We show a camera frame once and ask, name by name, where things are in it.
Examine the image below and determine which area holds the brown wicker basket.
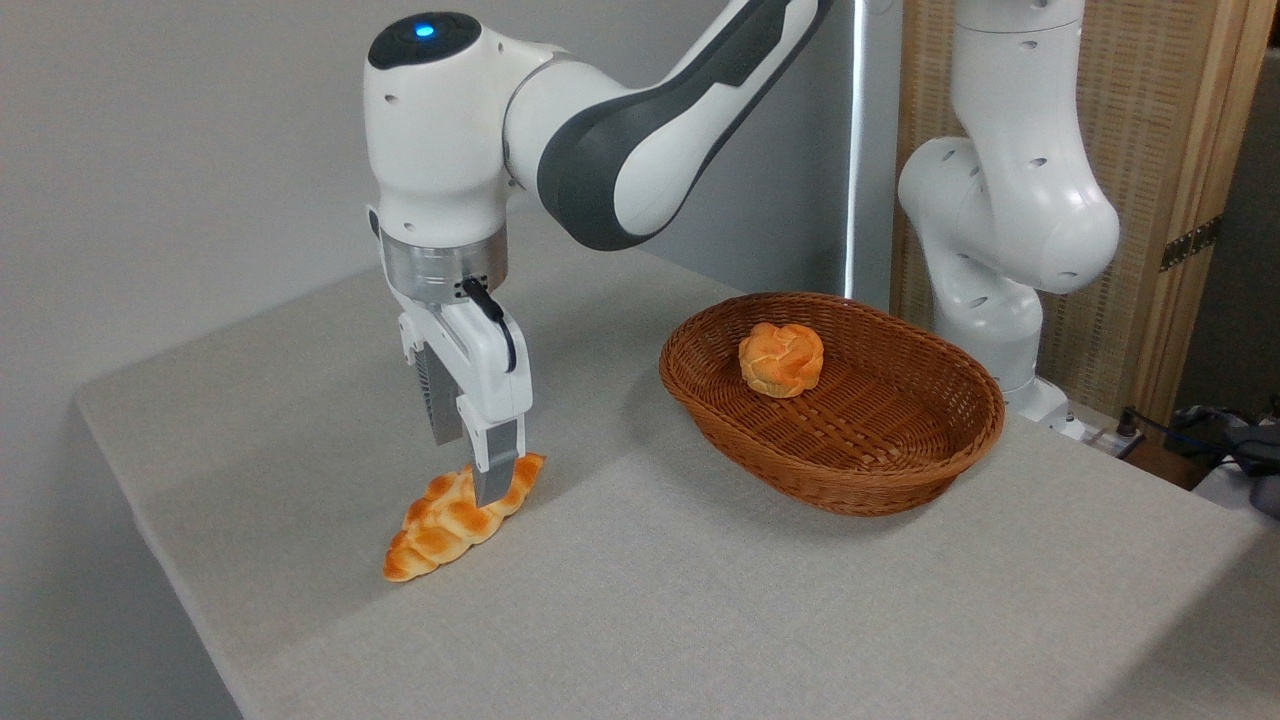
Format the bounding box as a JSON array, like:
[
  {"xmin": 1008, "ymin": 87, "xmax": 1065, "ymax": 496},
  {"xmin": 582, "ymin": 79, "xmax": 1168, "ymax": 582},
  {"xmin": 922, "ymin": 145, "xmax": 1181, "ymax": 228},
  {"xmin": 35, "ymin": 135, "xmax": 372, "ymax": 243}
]
[{"xmin": 658, "ymin": 292, "xmax": 1007, "ymax": 518}]

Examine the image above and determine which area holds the dark metal screen hinge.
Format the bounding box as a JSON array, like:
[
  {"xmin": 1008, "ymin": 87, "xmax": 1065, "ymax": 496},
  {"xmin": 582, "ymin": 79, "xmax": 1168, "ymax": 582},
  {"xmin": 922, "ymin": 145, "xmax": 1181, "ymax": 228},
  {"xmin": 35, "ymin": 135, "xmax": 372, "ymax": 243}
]
[{"xmin": 1160, "ymin": 215, "xmax": 1222, "ymax": 273}]

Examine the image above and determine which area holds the braided long bread loaf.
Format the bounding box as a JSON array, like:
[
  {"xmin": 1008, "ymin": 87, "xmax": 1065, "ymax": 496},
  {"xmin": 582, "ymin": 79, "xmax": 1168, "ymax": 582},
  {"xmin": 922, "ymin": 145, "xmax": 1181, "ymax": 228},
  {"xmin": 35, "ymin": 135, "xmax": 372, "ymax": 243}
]
[{"xmin": 383, "ymin": 453, "xmax": 548, "ymax": 584}]

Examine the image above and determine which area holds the black floor cable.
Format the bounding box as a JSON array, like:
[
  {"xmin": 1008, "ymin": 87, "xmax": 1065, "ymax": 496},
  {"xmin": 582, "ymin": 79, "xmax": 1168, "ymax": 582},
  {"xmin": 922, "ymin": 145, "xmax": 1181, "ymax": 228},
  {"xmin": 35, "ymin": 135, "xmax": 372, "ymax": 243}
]
[{"xmin": 1117, "ymin": 404, "xmax": 1280, "ymax": 473}]

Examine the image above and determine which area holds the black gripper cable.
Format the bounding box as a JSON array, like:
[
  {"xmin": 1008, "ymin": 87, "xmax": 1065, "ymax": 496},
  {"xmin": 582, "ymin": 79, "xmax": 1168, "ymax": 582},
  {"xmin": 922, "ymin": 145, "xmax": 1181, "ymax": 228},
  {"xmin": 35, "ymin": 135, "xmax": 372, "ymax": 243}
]
[{"xmin": 459, "ymin": 277, "xmax": 520, "ymax": 375}]

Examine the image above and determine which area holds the dark grey bundle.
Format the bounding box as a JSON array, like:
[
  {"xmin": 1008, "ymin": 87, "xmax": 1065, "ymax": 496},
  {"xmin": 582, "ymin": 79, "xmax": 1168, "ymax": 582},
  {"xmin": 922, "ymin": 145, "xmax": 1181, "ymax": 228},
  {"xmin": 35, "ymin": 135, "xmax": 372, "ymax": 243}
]
[{"xmin": 1168, "ymin": 403, "xmax": 1280, "ymax": 519}]

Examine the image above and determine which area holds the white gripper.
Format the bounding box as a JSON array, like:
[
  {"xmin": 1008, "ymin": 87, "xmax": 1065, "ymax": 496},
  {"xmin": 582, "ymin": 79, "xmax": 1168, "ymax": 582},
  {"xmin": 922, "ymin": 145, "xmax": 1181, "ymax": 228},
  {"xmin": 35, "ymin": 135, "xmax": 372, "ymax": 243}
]
[{"xmin": 392, "ymin": 289, "xmax": 535, "ymax": 509}]

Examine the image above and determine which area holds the wooden woven folding screen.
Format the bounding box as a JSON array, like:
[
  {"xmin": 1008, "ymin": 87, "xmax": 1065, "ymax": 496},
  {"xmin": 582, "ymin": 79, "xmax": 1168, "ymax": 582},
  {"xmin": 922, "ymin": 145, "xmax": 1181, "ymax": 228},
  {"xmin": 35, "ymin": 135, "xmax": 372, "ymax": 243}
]
[{"xmin": 890, "ymin": 0, "xmax": 1280, "ymax": 441}]

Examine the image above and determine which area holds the white power strip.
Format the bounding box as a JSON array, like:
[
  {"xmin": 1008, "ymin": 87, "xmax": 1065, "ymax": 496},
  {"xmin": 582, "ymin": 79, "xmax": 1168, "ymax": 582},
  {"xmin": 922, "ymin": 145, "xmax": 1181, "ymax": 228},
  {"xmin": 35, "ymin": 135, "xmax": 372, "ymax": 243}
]
[{"xmin": 1083, "ymin": 424, "xmax": 1142, "ymax": 459}]

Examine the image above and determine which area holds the round orange bread roll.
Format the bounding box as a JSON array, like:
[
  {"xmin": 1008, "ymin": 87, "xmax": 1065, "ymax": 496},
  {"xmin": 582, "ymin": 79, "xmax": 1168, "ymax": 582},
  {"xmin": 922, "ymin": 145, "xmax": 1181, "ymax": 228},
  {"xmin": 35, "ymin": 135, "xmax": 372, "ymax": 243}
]
[{"xmin": 738, "ymin": 322, "xmax": 826, "ymax": 400}]

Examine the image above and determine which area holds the grey tablecloth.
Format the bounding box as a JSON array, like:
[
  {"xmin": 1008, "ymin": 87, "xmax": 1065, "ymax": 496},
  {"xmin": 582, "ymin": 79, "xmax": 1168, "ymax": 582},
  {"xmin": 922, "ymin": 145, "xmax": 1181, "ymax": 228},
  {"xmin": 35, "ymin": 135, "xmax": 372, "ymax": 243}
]
[{"xmin": 74, "ymin": 212, "xmax": 1280, "ymax": 720}]

